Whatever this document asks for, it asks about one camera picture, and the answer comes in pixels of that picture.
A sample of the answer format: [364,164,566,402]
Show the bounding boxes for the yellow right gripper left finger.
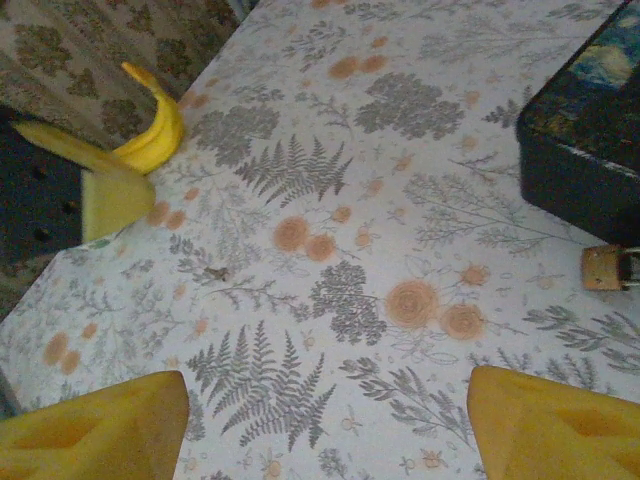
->
[0,370,190,480]

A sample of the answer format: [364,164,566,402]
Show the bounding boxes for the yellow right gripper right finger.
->
[467,364,640,480]

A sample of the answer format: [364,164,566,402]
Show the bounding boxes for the dark starry night box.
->
[517,0,640,246]

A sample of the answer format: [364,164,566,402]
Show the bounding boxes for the yellow banana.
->
[110,61,185,175]

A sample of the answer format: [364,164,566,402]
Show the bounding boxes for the floral tablecloth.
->
[0,0,640,480]

